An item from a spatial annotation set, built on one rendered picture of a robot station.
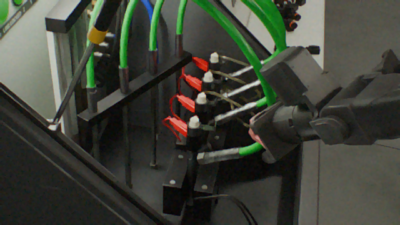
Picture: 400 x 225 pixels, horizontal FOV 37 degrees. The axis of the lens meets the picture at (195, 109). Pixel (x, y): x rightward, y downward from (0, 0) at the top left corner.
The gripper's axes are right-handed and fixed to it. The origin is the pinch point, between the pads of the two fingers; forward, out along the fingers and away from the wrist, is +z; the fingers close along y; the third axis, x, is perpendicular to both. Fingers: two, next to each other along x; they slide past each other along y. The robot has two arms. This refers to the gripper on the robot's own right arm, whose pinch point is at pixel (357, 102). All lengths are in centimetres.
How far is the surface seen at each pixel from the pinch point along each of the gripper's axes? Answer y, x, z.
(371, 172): -84, -130, 84
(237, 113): 7.8, -1.8, 23.6
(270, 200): -16.1, -8.1, 36.4
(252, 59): 19.8, 17.7, 0.0
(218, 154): 8.5, 17.0, 17.6
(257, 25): 12, -58, 42
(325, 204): -75, -101, 94
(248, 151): 7.0, 17.8, 11.3
